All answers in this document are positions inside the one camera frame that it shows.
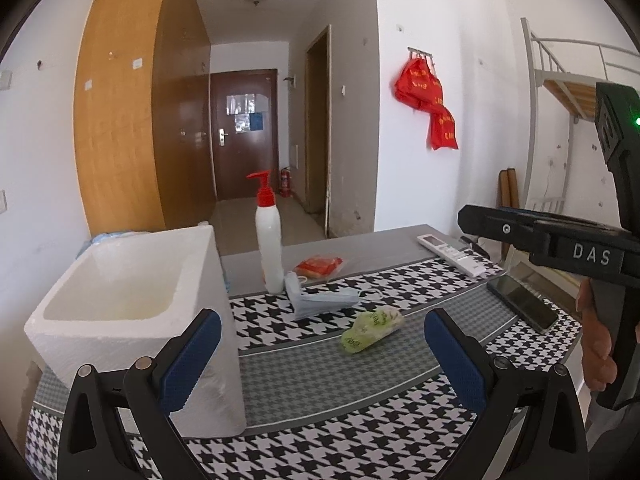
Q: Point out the person's right hand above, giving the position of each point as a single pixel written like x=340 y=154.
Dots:
x=598 y=366

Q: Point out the stack of blue face masks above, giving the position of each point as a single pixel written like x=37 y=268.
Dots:
x=310 y=304

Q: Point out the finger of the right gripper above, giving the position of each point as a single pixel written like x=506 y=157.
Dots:
x=565 y=219
x=507 y=225

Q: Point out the black smartphone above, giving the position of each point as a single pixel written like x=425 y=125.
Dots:
x=527 y=306

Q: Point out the light blue cloth pile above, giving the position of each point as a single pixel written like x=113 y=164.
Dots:
x=104 y=237

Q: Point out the green printed plastic bag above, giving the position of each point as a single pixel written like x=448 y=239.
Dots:
x=371 y=327

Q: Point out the red hanging bags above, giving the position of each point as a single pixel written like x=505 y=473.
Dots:
x=419 y=88

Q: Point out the white pump bottle red cap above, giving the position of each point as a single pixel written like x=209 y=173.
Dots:
x=268 y=232

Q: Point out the wooden wardrobe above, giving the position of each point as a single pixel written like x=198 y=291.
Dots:
x=141 y=119

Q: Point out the white foam box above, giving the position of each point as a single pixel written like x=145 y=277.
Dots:
x=124 y=298

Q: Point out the brown entrance door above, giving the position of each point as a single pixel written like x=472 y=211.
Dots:
x=244 y=112

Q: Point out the houndstooth table mat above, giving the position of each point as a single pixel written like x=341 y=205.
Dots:
x=316 y=411

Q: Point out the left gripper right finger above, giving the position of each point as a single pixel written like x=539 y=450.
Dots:
x=552 y=442

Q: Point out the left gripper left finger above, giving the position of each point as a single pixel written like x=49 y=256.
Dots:
x=94 y=443

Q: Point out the brown wooden sticks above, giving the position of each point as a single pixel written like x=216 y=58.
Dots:
x=508 y=189

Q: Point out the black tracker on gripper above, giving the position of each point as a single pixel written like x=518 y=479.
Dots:
x=617 y=122

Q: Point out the red fire extinguisher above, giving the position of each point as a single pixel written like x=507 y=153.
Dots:
x=285 y=182

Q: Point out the red snack packet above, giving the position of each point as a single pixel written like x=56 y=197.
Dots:
x=319 y=267

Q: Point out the white remote control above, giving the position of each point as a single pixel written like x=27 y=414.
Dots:
x=460 y=260

